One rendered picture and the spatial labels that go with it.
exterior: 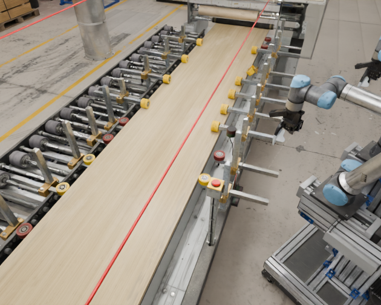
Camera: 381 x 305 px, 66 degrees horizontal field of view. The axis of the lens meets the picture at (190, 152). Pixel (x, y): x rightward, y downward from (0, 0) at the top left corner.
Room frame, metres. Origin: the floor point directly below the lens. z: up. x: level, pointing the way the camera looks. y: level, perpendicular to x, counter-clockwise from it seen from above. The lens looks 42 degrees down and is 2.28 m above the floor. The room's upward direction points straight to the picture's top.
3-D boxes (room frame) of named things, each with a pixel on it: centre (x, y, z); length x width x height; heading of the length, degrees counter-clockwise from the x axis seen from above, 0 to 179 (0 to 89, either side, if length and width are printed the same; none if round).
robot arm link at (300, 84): (1.15, -0.48, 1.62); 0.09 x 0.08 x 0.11; 46
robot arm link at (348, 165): (1.02, -0.81, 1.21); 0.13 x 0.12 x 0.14; 136
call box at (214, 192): (0.94, -0.12, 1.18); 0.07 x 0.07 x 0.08; 70
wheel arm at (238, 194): (1.21, -0.28, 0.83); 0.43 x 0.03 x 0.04; 70
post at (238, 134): (1.42, -0.30, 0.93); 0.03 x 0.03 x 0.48; 70
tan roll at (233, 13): (4.06, -0.69, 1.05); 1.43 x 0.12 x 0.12; 70
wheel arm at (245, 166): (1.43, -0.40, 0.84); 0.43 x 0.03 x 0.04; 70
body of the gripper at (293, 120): (1.15, -0.49, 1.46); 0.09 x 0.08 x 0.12; 39
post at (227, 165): (1.19, -0.21, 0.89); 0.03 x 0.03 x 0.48; 70
